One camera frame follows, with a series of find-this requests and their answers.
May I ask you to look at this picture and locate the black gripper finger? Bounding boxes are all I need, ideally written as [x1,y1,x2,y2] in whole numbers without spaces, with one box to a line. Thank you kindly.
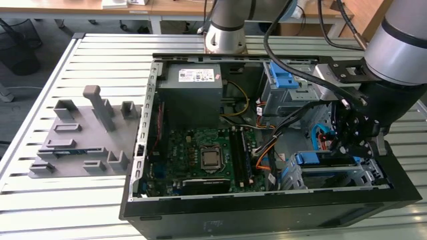
[350,116,376,159]
[331,112,356,158]

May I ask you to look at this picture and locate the hard disk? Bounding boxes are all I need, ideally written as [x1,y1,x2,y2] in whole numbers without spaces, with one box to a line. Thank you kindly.
[293,151,365,169]

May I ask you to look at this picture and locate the metal disk bay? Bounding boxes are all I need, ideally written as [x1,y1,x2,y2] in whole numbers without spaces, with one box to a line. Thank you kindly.
[279,149,385,191]

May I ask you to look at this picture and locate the metal drive cage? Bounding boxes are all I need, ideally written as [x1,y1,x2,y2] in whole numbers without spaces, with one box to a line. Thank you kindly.
[259,61,335,118]

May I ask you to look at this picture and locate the blue plastic drive latch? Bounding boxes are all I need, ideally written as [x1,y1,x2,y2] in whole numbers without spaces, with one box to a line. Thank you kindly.
[269,61,301,89]

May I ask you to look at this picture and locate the black RAM slot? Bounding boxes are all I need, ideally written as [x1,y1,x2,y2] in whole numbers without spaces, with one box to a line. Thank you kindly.
[230,126,247,187]

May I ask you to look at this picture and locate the wooden cabinet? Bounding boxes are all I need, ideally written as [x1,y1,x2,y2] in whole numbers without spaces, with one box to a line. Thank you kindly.
[362,0,397,45]

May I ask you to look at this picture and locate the CPU socket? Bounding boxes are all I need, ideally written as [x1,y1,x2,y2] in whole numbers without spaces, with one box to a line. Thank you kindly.
[198,143,226,175]

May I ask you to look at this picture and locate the silver CPU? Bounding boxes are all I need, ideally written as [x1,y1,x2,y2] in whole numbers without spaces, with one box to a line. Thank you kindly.
[202,149,222,168]

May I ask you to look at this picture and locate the black PC case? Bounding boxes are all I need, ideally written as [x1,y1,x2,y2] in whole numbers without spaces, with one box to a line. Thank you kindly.
[119,52,422,240]

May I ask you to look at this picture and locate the black graphics card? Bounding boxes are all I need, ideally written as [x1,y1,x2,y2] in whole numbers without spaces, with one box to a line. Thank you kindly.
[182,176,231,196]

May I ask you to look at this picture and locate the green motherboard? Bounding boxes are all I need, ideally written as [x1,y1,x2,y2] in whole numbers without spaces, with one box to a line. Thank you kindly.
[149,126,271,197]

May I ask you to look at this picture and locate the grey power supply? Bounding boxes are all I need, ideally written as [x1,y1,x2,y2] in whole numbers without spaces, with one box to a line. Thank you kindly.
[157,63,225,127]

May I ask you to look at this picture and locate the grey parts rack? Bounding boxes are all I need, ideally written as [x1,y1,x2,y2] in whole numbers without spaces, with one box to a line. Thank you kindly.
[29,84,143,180]

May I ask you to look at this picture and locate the small RAM stick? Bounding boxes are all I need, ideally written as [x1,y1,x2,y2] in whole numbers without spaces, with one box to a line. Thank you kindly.
[53,149,90,156]

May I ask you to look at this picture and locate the grey metal stand foot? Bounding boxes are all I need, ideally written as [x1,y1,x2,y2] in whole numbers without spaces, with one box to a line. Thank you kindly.
[0,82,17,103]

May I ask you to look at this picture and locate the red orange wire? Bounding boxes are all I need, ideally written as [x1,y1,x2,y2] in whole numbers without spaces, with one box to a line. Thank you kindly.
[319,132,331,151]

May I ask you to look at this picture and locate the blue wire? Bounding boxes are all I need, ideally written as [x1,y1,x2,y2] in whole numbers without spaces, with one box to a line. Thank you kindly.
[310,121,331,152]

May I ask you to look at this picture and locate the black wire bundle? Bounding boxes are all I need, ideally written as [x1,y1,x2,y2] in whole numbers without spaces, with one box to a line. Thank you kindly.
[253,99,331,161]

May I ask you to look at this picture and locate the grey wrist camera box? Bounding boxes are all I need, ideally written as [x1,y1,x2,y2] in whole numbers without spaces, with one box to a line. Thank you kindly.
[311,63,365,101]

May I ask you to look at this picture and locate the orange wire with connector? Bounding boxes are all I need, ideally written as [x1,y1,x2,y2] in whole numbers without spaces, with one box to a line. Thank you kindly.
[255,143,279,171]

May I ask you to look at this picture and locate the yellow wire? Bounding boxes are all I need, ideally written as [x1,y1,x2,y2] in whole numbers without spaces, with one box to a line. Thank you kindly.
[221,79,251,117]

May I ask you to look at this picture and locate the black cable metal plug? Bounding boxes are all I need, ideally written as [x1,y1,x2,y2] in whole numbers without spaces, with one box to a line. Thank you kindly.
[335,0,370,50]

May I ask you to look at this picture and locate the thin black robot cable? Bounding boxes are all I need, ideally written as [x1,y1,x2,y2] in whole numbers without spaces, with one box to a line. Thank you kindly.
[317,0,369,51]

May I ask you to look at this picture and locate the wooden desk white frame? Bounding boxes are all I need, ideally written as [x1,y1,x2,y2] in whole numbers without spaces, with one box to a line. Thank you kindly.
[149,0,356,38]
[0,0,162,35]

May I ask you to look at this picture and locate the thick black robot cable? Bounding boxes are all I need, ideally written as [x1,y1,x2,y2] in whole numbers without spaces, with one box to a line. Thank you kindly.
[263,0,370,107]

